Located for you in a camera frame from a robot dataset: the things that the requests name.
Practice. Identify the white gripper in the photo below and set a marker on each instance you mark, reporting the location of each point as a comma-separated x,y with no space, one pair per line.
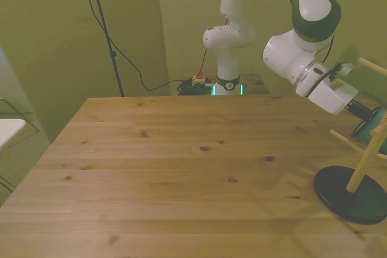
329,95

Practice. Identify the blue enamel mug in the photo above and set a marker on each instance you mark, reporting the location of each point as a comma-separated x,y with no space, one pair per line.
370,129

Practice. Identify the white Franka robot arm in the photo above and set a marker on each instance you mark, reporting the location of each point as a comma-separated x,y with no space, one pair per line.
308,4

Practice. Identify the wooden mug tree black base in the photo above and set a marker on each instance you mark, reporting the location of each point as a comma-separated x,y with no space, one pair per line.
341,191

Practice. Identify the yellow emergency stop button box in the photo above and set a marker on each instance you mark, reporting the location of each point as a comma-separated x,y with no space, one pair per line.
198,79

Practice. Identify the black tripod stand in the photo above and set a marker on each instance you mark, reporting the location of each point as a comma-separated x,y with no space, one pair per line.
104,25

